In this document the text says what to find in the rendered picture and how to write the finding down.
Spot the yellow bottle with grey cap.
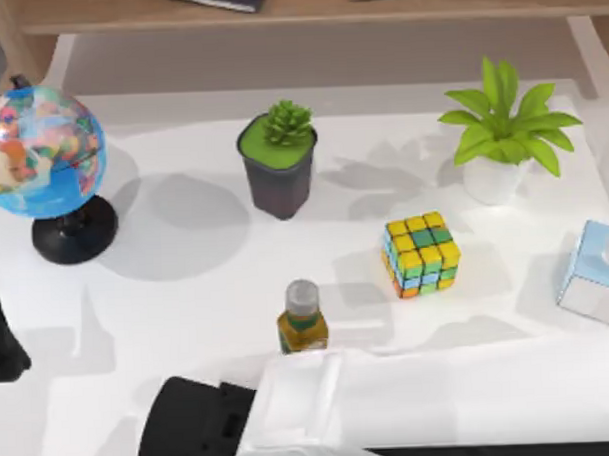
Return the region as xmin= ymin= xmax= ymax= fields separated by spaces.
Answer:
xmin=274 ymin=277 xmax=331 ymax=356

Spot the dark grey pot with succulent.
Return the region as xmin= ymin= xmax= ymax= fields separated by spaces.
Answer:
xmin=234 ymin=97 xmax=322 ymax=223

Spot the wooden shelf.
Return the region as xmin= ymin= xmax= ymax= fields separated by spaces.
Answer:
xmin=0 ymin=0 xmax=609 ymax=95

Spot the world globe on black stand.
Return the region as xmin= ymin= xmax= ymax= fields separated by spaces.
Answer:
xmin=0 ymin=71 xmax=122 ymax=269

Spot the multicoloured puzzle cube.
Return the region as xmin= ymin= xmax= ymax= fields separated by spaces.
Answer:
xmin=379 ymin=210 xmax=464 ymax=301

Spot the light blue tissue box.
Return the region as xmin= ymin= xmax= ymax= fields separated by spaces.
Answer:
xmin=553 ymin=218 xmax=609 ymax=329

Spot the white pot with leafy plant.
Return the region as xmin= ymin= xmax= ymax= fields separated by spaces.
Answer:
xmin=435 ymin=51 xmax=587 ymax=208

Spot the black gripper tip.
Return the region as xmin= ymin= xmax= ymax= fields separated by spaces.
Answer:
xmin=0 ymin=252 xmax=34 ymax=384

